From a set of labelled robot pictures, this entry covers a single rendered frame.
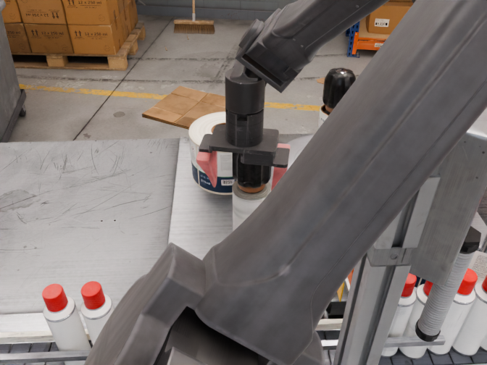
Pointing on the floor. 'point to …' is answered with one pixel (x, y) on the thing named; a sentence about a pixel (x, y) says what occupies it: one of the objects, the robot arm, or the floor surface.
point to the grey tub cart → (9, 86)
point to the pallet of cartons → (73, 32)
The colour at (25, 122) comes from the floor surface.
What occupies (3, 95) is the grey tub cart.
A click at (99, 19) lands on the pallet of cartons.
